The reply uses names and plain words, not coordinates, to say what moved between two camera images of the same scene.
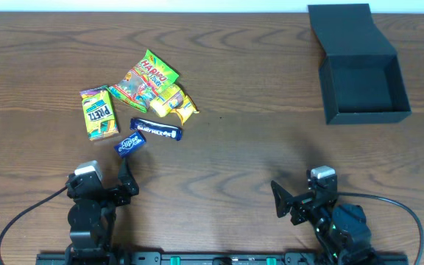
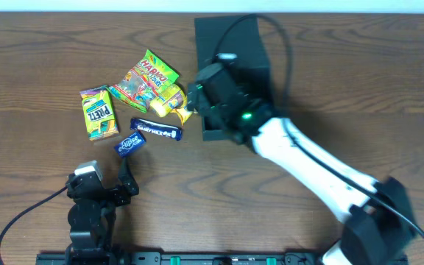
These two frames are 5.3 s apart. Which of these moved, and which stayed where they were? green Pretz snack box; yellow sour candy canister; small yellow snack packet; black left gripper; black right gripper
Moved: black right gripper
Stayed: green Pretz snack box; small yellow snack packet; black left gripper; yellow sour candy canister
